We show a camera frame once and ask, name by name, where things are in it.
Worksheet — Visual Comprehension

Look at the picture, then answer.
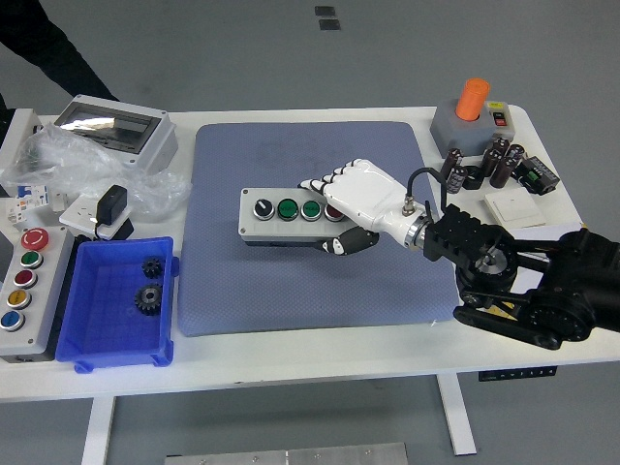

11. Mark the white wall switch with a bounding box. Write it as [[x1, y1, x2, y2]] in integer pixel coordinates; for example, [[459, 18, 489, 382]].
[[482, 187, 546, 229]]

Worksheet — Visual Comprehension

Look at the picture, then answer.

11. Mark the black table control panel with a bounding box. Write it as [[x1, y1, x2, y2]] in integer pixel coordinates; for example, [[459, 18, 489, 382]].
[[478, 366, 558, 383]]

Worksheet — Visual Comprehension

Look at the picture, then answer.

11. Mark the white plastic enclosure box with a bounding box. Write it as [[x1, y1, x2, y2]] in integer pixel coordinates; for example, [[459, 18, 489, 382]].
[[0, 108, 43, 171]]

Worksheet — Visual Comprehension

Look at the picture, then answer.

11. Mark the grey enclosure with clear lid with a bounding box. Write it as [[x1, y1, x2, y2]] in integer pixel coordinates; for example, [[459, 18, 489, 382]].
[[52, 94, 179, 175]]

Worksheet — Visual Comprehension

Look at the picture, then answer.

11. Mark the white wall socket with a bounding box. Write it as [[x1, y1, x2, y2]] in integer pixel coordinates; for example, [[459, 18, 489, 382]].
[[58, 193, 135, 241]]

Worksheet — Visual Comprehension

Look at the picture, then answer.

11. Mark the blue plastic bin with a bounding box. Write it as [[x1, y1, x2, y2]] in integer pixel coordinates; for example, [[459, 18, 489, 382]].
[[54, 235, 181, 374]]

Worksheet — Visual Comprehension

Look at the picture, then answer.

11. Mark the four-button grey control box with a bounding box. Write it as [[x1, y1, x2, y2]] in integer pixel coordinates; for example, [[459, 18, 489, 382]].
[[236, 186, 357, 249]]

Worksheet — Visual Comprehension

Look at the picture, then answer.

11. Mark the grey switch box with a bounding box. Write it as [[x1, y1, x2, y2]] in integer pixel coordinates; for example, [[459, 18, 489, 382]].
[[429, 99, 517, 159]]

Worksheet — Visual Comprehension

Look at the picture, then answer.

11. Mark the white and yellow carton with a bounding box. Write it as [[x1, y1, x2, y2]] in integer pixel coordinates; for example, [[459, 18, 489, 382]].
[[501, 221, 593, 292]]

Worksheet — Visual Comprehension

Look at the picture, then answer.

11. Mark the large black gear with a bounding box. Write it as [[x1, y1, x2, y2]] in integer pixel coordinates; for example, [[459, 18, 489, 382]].
[[133, 283, 165, 317]]

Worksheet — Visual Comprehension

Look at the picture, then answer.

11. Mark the grey-blue table mat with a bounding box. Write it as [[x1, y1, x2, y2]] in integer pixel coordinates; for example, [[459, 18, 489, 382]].
[[176, 120, 461, 338]]

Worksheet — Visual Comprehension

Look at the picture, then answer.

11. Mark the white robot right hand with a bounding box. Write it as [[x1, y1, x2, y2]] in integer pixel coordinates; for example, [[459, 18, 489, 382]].
[[296, 158, 419, 257]]

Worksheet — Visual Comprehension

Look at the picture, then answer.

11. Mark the white circuit breaker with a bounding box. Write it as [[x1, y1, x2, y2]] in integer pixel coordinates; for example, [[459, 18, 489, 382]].
[[4, 183, 52, 224]]

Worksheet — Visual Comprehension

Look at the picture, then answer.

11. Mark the grey metal plate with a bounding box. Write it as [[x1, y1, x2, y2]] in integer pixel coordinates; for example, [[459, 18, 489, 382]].
[[164, 442, 408, 465]]

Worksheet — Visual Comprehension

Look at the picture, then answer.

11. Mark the five-button grey control box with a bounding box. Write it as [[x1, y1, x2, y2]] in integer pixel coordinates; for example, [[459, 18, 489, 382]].
[[0, 225, 77, 362]]

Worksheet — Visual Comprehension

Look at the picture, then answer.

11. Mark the orange cylinder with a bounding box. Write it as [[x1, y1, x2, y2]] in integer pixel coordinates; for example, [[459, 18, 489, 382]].
[[454, 77, 491, 123]]

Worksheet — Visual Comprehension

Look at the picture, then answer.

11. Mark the black relay module green terminal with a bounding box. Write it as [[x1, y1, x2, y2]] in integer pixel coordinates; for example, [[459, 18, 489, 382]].
[[512, 154, 562, 196]]

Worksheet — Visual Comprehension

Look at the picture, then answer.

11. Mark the person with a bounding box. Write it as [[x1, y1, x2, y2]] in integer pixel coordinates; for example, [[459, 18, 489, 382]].
[[0, 0, 121, 125]]

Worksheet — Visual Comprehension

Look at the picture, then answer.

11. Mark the small black gear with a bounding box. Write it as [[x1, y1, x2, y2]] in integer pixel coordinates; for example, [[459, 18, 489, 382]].
[[140, 255, 165, 280]]

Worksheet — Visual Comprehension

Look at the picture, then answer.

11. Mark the black power adapter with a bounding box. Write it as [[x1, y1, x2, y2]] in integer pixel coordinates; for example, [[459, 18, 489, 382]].
[[94, 184, 130, 228]]

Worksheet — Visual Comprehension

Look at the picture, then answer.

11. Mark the white table leg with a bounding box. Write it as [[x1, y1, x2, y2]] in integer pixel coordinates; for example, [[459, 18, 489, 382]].
[[79, 394, 117, 465], [434, 372, 479, 456]]

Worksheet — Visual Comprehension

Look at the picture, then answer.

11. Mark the clear plastic bag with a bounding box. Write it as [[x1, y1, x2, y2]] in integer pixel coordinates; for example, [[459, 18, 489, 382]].
[[0, 123, 193, 222]]

